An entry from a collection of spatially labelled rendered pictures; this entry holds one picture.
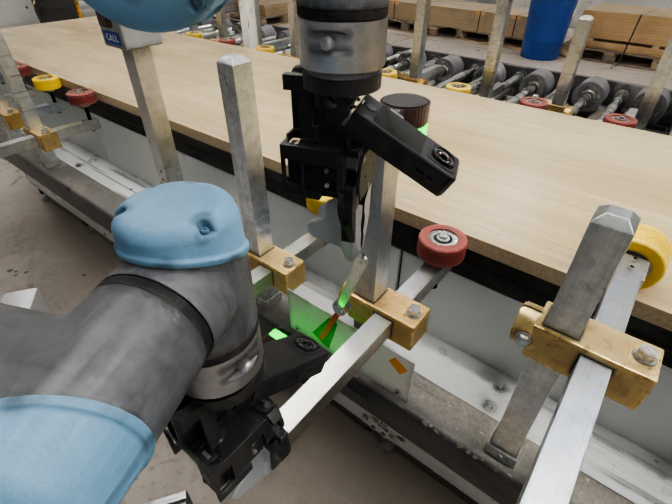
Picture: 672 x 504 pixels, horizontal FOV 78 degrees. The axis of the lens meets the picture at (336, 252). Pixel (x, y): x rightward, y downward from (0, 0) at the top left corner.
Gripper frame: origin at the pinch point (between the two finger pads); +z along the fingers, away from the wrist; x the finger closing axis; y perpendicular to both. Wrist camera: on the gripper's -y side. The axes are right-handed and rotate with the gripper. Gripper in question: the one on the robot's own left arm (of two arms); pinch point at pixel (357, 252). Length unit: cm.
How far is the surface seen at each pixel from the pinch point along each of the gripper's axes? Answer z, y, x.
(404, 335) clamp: 16.1, -6.6, -3.5
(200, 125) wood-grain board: 11, 58, -52
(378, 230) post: 0.8, -1.1, -6.3
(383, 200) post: -3.5, -1.3, -6.7
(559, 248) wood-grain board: 10.8, -27.1, -24.8
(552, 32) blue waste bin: 69, -80, -574
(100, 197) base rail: 31, 87, -40
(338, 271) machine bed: 35, 14, -35
